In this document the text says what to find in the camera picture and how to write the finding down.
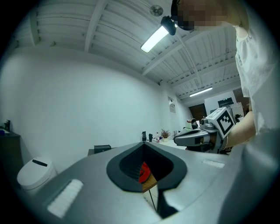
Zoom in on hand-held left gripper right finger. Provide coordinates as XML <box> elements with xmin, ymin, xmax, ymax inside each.
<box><xmin>143</xmin><ymin>141</ymin><xmax>237</xmax><ymax>224</ymax></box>

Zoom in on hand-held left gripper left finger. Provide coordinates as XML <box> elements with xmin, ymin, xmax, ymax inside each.
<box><xmin>36</xmin><ymin>141</ymin><xmax>163</xmax><ymax>224</ymax></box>

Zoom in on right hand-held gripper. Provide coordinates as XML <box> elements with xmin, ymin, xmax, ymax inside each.
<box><xmin>173</xmin><ymin>107</ymin><xmax>236</xmax><ymax>154</ymax></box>

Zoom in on red bag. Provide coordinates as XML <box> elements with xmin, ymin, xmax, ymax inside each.
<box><xmin>140</xmin><ymin>161</ymin><xmax>153</xmax><ymax>185</ymax></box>

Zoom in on person's right forearm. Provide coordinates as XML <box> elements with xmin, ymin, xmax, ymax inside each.
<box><xmin>227</xmin><ymin>111</ymin><xmax>257</xmax><ymax>150</ymax></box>

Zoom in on potted plant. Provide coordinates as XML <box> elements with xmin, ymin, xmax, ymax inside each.
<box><xmin>160</xmin><ymin>129</ymin><xmax>171</xmax><ymax>143</ymax></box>

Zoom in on brown door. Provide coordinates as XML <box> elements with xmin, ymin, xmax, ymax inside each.
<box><xmin>189</xmin><ymin>104</ymin><xmax>207</xmax><ymax>121</ymax></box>

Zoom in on black box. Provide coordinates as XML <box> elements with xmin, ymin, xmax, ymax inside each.
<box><xmin>94</xmin><ymin>144</ymin><xmax>112</xmax><ymax>155</ymax></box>

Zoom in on long ceiling light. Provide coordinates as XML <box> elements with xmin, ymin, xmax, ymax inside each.
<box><xmin>140</xmin><ymin>25</ymin><xmax>171</xmax><ymax>53</ymax></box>
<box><xmin>189</xmin><ymin>87</ymin><xmax>214</xmax><ymax>98</ymax></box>

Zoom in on white trash bin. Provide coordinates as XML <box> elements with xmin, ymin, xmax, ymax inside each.
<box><xmin>17</xmin><ymin>156</ymin><xmax>58</xmax><ymax>193</ymax></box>

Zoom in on person's gray trousers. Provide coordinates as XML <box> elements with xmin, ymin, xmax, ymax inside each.
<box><xmin>218</xmin><ymin>126</ymin><xmax>280</xmax><ymax>224</ymax></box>

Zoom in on dark cabinet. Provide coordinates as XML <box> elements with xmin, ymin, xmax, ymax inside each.
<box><xmin>0</xmin><ymin>130</ymin><xmax>24</xmax><ymax>178</ymax></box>

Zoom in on person's white shirt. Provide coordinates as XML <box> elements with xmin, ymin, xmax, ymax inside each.
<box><xmin>234</xmin><ymin>13</ymin><xmax>280</xmax><ymax>137</ymax></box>

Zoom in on person's head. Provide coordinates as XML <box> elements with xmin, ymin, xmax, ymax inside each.
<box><xmin>170</xmin><ymin>0</ymin><xmax>250</xmax><ymax>32</ymax></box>

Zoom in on round ceiling fixture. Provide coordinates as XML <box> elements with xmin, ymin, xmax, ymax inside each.
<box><xmin>149</xmin><ymin>5</ymin><xmax>164</xmax><ymax>17</ymax></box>

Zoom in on wall poster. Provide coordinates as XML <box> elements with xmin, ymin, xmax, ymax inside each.
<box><xmin>168</xmin><ymin>96</ymin><xmax>177</xmax><ymax>114</ymax></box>

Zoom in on white camera cable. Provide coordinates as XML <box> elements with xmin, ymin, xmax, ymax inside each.
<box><xmin>176</xmin><ymin>34</ymin><xmax>202</xmax><ymax>88</ymax></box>

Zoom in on black head camera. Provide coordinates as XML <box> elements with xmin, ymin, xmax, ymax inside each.
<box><xmin>160</xmin><ymin>16</ymin><xmax>178</xmax><ymax>36</ymax></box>

